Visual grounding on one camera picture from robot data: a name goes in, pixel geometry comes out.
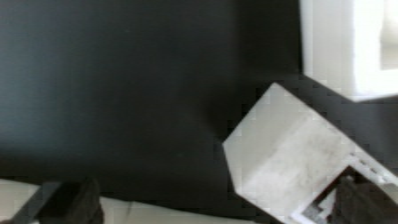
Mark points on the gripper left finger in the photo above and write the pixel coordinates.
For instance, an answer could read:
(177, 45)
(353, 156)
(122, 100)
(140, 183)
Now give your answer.
(63, 204)

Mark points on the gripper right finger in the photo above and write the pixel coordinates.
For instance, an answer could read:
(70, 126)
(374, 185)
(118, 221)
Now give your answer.
(364, 206)

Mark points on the white square tabletop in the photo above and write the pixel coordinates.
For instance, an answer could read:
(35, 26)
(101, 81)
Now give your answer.
(351, 46)

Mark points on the white front fence rail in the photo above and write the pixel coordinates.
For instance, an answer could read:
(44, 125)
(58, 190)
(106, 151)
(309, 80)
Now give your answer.
(124, 212)

